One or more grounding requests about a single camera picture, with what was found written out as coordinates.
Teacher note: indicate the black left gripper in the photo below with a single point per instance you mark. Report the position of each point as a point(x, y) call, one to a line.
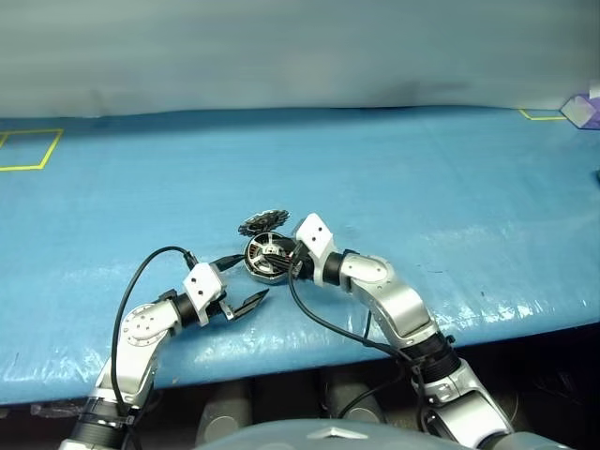
point(225, 310)

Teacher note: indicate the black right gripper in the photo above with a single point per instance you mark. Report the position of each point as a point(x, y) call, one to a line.
point(301, 263)

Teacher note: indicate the silver motor housing copper windings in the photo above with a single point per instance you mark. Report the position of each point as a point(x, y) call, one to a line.
point(262, 277)

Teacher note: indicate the black rotor ring with spokes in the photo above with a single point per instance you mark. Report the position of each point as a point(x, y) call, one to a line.
point(259, 253)

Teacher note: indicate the black toothed gear disc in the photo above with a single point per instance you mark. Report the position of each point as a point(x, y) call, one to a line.
point(264, 221)

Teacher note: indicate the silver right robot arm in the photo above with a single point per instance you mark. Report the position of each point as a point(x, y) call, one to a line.
point(398, 304)

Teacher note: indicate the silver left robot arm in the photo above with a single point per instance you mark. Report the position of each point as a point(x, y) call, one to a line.
point(140, 328)

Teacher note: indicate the dark grey rounded shape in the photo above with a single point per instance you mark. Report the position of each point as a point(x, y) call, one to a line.
point(354, 398)
point(222, 412)

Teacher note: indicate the blue plastic table cover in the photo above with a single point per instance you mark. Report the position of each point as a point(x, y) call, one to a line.
point(422, 187)

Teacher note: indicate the grey robot torso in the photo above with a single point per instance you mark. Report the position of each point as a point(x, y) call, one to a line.
point(328, 436)

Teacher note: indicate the purple and white box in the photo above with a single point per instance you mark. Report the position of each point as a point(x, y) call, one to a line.
point(579, 112)

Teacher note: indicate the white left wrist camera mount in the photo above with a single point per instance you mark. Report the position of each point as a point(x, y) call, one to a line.
point(201, 286)

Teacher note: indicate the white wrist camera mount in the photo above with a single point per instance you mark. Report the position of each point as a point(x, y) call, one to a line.
point(201, 286)
point(316, 234)

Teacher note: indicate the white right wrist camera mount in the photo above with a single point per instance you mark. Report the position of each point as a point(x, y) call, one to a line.
point(316, 234)

